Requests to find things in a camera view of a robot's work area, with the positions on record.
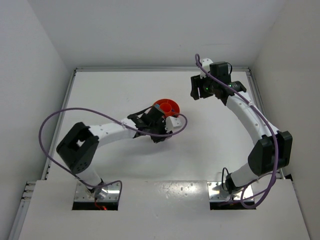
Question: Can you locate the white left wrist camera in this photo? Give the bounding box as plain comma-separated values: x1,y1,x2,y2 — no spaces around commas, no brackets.
165,116,182,132

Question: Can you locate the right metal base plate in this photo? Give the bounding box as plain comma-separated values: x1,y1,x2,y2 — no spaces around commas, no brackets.
207,181,255,204

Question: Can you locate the metal base plate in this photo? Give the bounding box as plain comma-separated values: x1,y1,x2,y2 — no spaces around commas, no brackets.
207,181,255,204
74,182,121,203

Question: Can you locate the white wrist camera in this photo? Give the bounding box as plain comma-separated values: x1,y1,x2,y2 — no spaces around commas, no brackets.
165,116,182,132
200,58,213,76

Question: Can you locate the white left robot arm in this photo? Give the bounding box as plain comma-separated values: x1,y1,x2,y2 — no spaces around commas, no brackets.
56,106,173,193

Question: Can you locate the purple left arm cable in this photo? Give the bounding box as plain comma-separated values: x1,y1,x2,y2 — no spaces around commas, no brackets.
38,107,188,201

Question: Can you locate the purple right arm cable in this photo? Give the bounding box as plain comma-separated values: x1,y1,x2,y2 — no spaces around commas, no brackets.
194,53,280,210

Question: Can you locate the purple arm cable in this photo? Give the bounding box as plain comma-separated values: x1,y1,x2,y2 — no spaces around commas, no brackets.
194,53,280,210
38,107,188,201

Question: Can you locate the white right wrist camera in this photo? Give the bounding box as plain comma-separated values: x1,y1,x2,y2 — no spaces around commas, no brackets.
200,58,213,76

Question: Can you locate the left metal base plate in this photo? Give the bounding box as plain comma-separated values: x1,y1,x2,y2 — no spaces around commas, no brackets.
74,182,121,203

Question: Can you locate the orange round divided container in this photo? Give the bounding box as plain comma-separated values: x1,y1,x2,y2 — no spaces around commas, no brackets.
153,98,180,118

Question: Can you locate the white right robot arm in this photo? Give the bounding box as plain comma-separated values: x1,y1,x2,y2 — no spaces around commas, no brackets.
190,58,293,194

